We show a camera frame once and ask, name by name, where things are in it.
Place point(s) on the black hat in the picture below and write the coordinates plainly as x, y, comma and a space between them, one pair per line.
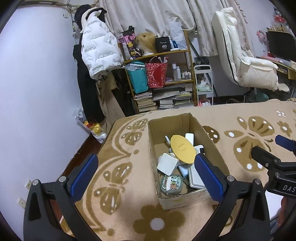
81, 14

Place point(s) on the green cartoon earphone case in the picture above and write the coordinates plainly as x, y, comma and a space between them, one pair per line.
171, 185

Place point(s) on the wall socket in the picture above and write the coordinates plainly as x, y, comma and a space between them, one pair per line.
21, 201
29, 183

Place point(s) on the wooden desk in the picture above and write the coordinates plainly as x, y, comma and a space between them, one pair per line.
284, 67

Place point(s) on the wooden shelf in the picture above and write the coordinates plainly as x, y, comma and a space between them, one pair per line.
159, 53

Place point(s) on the teal bag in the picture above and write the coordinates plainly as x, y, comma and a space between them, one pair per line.
137, 80

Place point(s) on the white puffer jacket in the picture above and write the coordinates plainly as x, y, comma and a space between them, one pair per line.
99, 41

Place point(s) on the white plastic bag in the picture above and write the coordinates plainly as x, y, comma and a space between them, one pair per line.
178, 34

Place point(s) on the black monitor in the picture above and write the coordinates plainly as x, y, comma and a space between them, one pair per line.
281, 46

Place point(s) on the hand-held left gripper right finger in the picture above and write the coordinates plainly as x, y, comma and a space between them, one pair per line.
209, 180

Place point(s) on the pink small fan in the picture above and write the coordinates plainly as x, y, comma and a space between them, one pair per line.
262, 37

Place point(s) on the pink and black cartoon packet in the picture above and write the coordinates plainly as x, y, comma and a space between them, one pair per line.
130, 44

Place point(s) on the person's leg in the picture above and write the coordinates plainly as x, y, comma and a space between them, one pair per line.
277, 228

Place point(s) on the brown cardboard box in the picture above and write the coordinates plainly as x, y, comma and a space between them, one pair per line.
166, 127

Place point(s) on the clear plastic bag of toys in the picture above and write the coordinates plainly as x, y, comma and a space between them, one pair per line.
94, 129

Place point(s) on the red patterned bag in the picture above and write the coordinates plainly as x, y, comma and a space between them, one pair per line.
156, 75

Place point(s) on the black box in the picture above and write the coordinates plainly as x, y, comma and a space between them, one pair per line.
163, 44

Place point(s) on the stack of books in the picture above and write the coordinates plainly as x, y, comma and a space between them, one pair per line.
144, 100

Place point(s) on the person's right forearm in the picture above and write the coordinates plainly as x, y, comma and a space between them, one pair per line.
289, 208

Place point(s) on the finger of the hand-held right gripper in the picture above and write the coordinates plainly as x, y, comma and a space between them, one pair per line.
263, 156
285, 143

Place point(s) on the white power bank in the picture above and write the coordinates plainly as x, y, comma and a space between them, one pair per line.
189, 138

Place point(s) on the light blue white tube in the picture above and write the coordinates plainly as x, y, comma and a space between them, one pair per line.
183, 171

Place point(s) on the black coat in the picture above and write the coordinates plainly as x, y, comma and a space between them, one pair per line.
89, 97

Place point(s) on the white square charger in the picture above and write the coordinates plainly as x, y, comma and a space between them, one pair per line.
167, 164

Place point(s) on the white trolley cart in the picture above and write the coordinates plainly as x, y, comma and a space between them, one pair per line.
203, 69

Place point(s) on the cream padded quilt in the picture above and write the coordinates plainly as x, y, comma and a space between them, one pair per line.
249, 69

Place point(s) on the cream curtain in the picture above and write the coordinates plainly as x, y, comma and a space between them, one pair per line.
150, 14

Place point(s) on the blonde wig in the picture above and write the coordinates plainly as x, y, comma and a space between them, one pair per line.
146, 42

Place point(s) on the green fan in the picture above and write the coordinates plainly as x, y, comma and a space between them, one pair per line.
257, 96

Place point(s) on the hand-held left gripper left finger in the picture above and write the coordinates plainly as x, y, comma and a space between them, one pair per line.
84, 177

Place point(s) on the yellow oval mirror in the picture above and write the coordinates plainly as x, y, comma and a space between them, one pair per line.
182, 148

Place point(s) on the beige coat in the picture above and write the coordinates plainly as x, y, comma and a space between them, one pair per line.
111, 104

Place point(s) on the beige butterfly print blanket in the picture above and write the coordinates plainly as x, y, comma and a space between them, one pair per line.
129, 166

